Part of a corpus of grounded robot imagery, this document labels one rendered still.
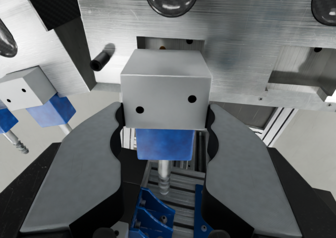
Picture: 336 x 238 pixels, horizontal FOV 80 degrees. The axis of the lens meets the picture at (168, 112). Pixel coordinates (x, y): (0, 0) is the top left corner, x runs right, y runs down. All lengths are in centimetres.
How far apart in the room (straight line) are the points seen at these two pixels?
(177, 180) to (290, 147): 116
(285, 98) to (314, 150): 140
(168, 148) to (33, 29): 18
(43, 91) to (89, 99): 120
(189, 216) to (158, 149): 40
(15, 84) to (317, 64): 30
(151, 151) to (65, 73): 15
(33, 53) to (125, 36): 13
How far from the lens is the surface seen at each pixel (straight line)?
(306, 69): 22
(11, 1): 26
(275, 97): 31
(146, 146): 15
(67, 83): 27
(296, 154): 169
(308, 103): 33
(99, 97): 142
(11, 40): 29
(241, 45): 17
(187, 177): 60
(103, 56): 18
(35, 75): 27
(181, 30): 16
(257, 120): 112
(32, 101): 27
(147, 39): 20
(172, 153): 16
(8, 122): 38
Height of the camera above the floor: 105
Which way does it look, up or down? 51 degrees down
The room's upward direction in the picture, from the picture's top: 167 degrees counter-clockwise
